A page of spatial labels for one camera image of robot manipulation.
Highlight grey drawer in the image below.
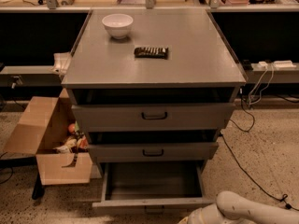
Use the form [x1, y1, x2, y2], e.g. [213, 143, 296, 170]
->
[72, 103, 235, 133]
[89, 142, 219, 162]
[93, 161, 213, 215]

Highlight black floor cable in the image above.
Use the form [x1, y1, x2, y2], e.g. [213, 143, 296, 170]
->
[220, 93, 299, 212]

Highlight white ceramic bowl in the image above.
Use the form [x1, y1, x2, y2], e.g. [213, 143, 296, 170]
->
[102, 14, 134, 39]

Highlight grey top drawer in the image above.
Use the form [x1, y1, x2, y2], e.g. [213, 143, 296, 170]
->
[72, 103, 235, 133]

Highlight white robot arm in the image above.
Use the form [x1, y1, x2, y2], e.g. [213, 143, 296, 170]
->
[178, 190, 299, 224]

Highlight grey middle drawer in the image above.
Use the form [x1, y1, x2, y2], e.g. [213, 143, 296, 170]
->
[89, 142, 219, 162]

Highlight toys in cardboard box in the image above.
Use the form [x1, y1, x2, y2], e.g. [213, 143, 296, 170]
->
[53, 122, 88, 154]

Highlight grey drawer cabinet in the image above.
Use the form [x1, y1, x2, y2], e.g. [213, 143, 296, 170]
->
[61, 7, 248, 179]

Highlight white power strip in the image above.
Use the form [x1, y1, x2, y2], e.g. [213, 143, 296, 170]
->
[273, 60, 295, 68]

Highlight grey bottom drawer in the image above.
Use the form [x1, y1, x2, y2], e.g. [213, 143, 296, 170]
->
[93, 161, 213, 215]

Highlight open cardboard box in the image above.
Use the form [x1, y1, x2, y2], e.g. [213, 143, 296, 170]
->
[4, 90, 93, 185]

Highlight dark snack bar wrapper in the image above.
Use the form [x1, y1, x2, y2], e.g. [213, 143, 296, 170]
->
[134, 47, 168, 59]

